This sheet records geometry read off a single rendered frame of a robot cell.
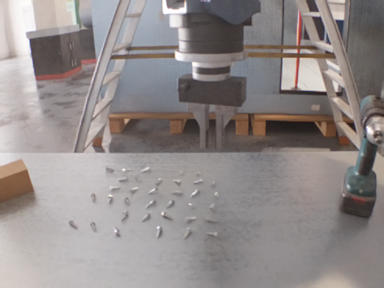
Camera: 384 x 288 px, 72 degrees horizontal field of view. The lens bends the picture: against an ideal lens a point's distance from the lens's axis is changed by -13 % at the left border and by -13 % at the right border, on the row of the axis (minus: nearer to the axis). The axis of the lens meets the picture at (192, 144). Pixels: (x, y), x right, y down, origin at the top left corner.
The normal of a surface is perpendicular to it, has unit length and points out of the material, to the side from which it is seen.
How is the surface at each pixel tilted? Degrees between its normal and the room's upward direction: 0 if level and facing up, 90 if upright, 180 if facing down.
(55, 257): 0
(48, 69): 90
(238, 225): 0
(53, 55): 90
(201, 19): 90
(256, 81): 90
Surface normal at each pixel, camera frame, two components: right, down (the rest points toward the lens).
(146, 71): -0.11, 0.42
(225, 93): -0.36, 0.40
